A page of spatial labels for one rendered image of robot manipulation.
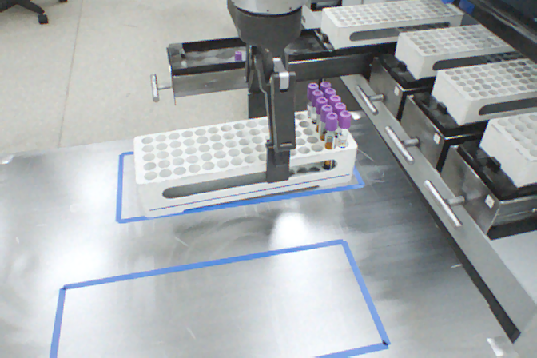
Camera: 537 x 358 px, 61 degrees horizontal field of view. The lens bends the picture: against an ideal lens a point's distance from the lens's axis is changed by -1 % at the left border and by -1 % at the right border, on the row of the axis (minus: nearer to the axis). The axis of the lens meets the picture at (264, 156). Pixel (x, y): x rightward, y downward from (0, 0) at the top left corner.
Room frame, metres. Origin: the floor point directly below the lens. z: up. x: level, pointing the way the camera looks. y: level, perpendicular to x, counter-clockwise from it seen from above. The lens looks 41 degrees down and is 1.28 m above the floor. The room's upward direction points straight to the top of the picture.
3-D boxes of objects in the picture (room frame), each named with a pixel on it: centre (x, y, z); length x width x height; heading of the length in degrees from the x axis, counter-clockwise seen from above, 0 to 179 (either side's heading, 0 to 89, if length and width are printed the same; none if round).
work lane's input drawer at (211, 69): (0.93, -0.11, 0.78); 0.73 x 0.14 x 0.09; 104
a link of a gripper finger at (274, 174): (0.44, -0.02, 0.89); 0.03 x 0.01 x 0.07; 104
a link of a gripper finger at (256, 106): (0.55, 0.01, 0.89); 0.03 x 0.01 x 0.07; 104
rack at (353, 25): (0.97, -0.28, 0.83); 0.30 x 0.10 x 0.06; 104
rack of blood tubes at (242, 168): (0.49, 0.03, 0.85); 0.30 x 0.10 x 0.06; 104
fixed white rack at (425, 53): (0.85, -0.43, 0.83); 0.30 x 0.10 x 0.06; 104
